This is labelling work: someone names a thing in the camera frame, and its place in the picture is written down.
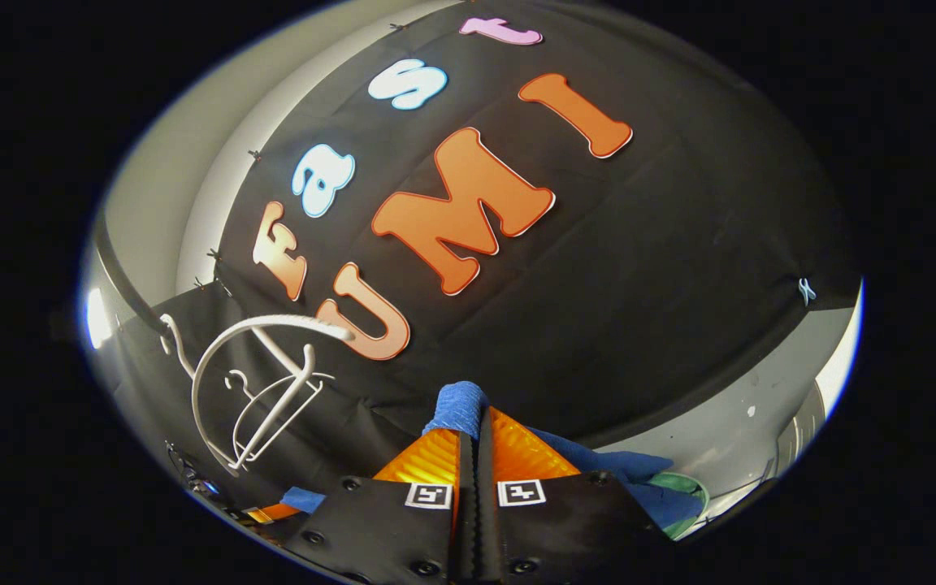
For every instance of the light blue clip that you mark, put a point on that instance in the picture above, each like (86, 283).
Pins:
(807, 290)

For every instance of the green laundry hamper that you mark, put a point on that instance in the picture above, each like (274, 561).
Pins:
(691, 496)

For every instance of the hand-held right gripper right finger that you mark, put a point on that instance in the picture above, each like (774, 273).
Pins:
(565, 528)

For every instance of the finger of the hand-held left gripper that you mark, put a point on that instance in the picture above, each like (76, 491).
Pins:
(273, 512)

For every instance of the ceiling light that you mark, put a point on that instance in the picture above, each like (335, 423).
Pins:
(97, 318)

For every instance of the black backdrop cloth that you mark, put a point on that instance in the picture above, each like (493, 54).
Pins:
(639, 284)

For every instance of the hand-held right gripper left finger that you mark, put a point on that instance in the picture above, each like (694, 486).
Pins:
(403, 528)

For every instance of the white clothes hanger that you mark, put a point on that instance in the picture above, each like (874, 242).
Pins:
(322, 377)
(273, 319)

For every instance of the black clothes rack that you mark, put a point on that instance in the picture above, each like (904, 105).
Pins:
(123, 280)

